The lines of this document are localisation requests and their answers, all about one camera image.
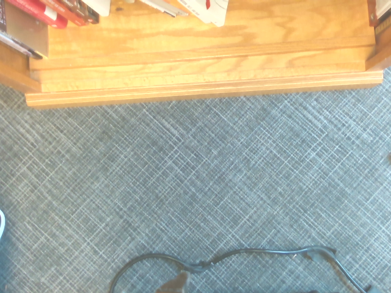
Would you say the black floor cable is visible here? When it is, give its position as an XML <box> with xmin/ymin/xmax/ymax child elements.
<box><xmin>109</xmin><ymin>245</ymin><xmax>373</xmax><ymax>293</ymax></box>

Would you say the bright red book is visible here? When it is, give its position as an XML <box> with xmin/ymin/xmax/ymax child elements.
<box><xmin>5</xmin><ymin>0</ymin><xmax>68</xmax><ymax>29</ymax></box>

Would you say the plain white book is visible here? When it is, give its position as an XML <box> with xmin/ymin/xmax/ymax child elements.
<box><xmin>81</xmin><ymin>0</ymin><xmax>111</xmax><ymax>17</ymax></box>

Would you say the large grey softcover book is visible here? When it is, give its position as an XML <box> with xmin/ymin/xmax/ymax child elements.
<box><xmin>0</xmin><ymin>0</ymin><xmax>49</xmax><ymax>60</ymax></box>

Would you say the dark red book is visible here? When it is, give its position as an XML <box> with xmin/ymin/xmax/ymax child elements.
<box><xmin>39</xmin><ymin>0</ymin><xmax>100</xmax><ymax>26</ymax></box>

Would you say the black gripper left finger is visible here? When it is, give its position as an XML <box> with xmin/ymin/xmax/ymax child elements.
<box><xmin>154</xmin><ymin>270</ymin><xmax>191</xmax><ymax>293</ymax></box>

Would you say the wooden bookshelf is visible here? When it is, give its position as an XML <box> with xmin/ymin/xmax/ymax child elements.
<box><xmin>0</xmin><ymin>0</ymin><xmax>391</xmax><ymax>110</ymax></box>

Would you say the large dark hardcover book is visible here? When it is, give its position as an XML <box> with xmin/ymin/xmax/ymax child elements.
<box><xmin>368</xmin><ymin>0</ymin><xmax>391</xmax><ymax>36</ymax></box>

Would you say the white book with red figure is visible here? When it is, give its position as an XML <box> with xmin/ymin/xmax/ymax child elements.
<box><xmin>177</xmin><ymin>0</ymin><xmax>230</xmax><ymax>27</ymax></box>

